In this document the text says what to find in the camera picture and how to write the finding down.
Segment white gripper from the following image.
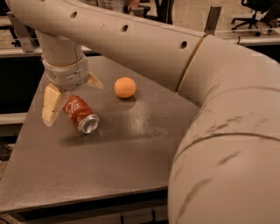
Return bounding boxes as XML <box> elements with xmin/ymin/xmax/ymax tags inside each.
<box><xmin>42</xmin><ymin>56</ymin><xmax>104</xmax><ymax>127</ymax></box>

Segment red coke can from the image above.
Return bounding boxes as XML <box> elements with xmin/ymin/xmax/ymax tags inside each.
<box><xmin>63</xmin><ymin>95</ymin><xmax>100</xmax><ymax>134</ymax></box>

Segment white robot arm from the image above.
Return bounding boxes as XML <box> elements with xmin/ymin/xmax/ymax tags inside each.
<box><xmin>6</xmin><ymin>0</ymin><xmax>280</xmax><ymax>224</ymax></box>

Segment orange ball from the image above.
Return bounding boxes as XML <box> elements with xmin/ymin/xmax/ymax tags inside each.
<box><xmin>114</xmin><ymin>77</ymin><xmax>137</xmax><ymax>99</ymax></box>

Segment standing person grey trousers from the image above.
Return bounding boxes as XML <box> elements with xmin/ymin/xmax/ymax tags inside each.
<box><xmin>96</xmin><ymin>0</ymin><xmax>140</xmax><ymax>12</ymax></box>

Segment black office chair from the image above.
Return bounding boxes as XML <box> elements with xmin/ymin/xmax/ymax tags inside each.
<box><xmin>231</xmin><ymin>0</ymin><xmax>280</xmax><ymax>36</ymax></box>

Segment left metal rail bracket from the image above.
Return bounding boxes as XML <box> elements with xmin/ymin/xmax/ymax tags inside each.
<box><xmin>7</xmin><ymin>11</ymin><xmax>35</xmax><ymax>53</ymax></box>

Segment metal rail bracket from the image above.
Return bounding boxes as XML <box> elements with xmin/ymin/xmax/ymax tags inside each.
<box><xmin>132</xmin><ymin>8</ymin><xmax>144</xmax><ymax>18</ymax></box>
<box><xmin>7</xmin><ymin>11</ymin><xmax>35</xmax><ymax>53</ymax></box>
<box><xmin>204</xmin><ymin>6</ymin><xmax>221</xmax><ymax>35</ymax></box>

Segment middle metal rail bracket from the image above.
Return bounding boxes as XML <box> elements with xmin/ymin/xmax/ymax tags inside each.
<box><xmin>132</xmin><ymin>8</ymin><xmax>144</xmax><ymax>18</ymax></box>

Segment right metal rail bracket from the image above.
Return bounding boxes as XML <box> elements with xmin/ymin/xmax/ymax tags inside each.
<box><xmin>204</xmin><ymin>6</ymin><xmax>221</xmax><ymax>35</ymax></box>

